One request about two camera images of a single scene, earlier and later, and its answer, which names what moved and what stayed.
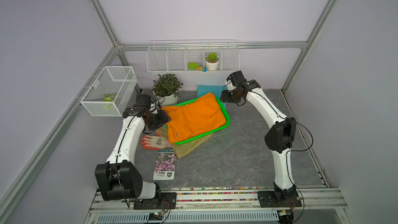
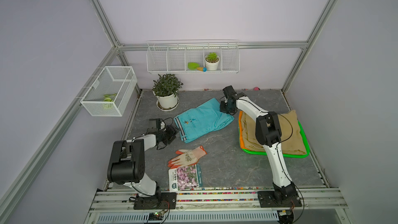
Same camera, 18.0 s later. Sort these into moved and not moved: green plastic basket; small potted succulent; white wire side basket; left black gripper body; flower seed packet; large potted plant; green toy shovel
Moved: left black gripper body; green plastic basket; flower seed packet
Not moved: green toy shovel; white wire side basket; large potted plant; small potted succulent
